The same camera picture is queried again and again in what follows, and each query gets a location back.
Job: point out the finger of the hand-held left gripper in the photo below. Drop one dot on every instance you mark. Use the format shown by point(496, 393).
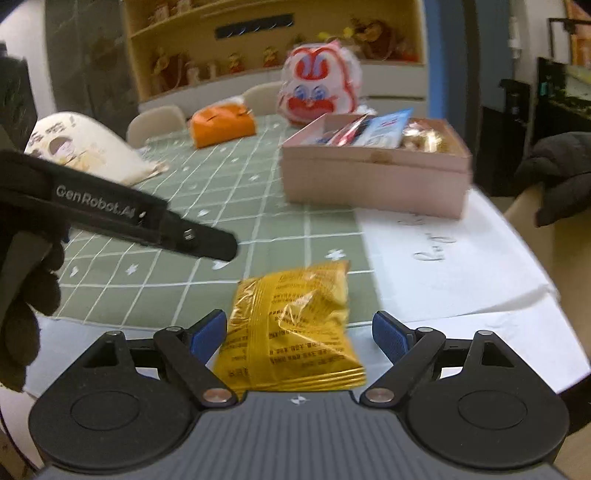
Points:
point(207, 242)

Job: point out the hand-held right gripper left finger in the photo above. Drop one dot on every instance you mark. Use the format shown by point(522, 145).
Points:
point(207, 337)

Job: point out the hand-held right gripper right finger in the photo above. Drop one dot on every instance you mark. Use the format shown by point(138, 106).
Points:
point(390, 338)

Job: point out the yellow snack packet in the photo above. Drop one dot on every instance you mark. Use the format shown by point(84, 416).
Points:
point(286, 332)

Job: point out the pink box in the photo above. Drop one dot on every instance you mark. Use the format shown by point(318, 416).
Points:
point(369, 184)

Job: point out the blue snack packet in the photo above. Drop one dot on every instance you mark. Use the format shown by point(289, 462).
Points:
point(388, 129)

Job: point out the person's left hand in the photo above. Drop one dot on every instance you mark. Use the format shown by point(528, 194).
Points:
point(18, 341)

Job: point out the green checked tablecloth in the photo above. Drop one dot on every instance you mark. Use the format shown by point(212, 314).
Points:
point(231, 203)

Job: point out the cream printed bag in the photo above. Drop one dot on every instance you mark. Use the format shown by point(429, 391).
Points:
point(83, 152)

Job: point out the white paper sheet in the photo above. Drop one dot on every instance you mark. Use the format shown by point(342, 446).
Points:
point(443, 258)

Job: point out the beige chair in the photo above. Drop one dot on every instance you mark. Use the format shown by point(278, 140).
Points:
point(154, 122)
point(261, 97)

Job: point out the orange tissue pack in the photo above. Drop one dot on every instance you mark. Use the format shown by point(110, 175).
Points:
point(221, 124)

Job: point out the red white snack packet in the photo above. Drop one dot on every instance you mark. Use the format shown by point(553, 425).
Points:
point(348, 131)

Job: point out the tan chair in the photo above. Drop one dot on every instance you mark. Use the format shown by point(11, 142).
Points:
point(554, 258)

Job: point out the white red rabbit face bag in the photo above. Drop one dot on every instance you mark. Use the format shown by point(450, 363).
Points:
point(318, 83)

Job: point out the golden snack packet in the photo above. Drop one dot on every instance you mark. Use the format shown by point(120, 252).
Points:
point(434, 143)
point(418, 129)

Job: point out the wooden shelf unit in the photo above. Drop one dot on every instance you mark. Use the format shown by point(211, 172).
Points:
point(258, 18)

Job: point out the black jacket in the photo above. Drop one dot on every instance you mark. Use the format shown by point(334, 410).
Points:
point(558, 175)

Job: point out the yellow white plush toy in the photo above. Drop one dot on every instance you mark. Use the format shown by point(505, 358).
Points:
point(334, 37)

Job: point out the brown plush toy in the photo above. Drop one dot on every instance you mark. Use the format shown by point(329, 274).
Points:
point(378, 39)

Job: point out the black appliance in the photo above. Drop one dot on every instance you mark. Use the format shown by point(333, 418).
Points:
point(515, 97)

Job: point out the black fish tank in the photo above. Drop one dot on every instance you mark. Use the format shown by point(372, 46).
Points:
point(565, 97)

